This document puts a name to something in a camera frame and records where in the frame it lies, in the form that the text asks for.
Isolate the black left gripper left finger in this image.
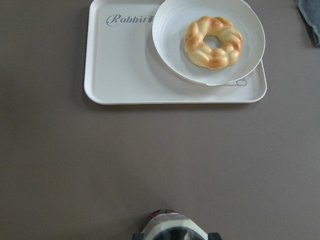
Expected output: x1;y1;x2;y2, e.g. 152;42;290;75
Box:
132;232;146;240

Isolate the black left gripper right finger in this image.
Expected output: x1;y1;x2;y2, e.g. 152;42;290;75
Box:
207;232;222;240

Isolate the red tea bottle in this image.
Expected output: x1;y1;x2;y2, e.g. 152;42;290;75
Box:
140;209;209;240

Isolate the white rabbit tray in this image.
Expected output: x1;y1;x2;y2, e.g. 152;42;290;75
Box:
84;0;267;105

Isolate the white plate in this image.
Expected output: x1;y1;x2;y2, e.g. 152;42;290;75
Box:
152;0;265;86

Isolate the grey cloth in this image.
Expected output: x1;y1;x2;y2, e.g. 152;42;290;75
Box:
298;0;320;46

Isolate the braided ring bread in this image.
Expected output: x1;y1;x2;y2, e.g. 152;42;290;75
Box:
183;15;243;70

